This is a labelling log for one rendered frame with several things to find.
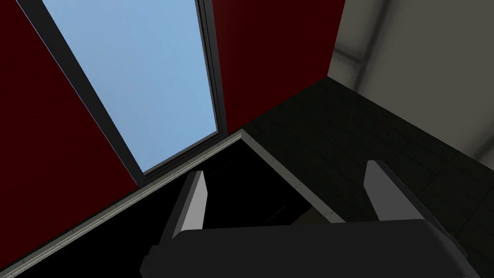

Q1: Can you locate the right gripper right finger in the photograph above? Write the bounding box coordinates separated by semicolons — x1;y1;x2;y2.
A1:
363;159;453;242

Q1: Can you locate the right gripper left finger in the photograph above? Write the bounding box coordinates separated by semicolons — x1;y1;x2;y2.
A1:
159;170;208;248

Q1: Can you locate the black cabinet with pale rim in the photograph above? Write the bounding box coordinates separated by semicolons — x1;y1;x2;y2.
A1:
0;129;346;278

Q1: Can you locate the window with dark frame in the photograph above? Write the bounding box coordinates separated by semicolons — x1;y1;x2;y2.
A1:
17;0;228;187

